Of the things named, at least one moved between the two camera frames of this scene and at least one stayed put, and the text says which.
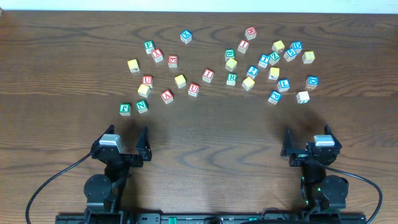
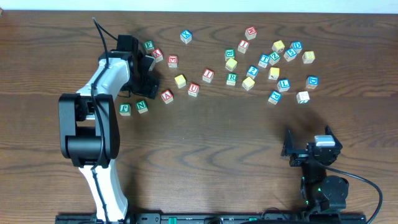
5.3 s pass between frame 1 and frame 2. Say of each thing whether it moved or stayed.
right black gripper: stayed
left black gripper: moved
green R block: stayed
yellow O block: stayed
